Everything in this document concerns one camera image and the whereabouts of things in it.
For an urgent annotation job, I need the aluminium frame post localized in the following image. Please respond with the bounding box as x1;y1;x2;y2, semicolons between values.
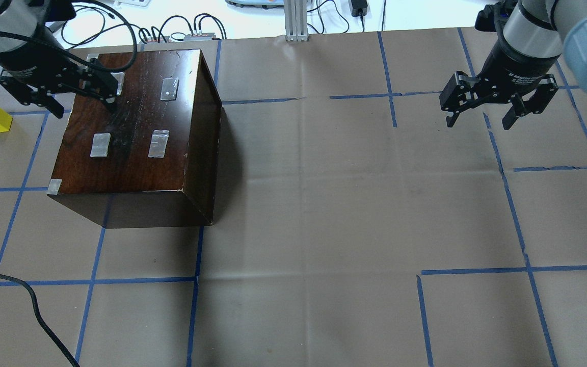
283;0;308;42

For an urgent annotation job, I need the grey usb hub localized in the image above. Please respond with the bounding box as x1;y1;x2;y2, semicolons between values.
182;33;218;42

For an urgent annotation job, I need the dark wooden drawer cabinet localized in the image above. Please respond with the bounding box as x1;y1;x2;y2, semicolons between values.
47;49;222;228

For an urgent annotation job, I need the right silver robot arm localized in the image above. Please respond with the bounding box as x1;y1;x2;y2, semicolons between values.
439;1;587;130

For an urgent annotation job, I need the black power adapter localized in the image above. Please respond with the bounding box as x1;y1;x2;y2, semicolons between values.
350;0;368;18

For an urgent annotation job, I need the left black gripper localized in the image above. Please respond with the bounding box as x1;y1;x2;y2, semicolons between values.
0;48;119;119

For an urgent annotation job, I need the black cable on table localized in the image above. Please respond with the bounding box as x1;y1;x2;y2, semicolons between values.
0;269;80;367

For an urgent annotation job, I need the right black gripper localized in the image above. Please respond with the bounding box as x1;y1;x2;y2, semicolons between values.
439;43;558;130

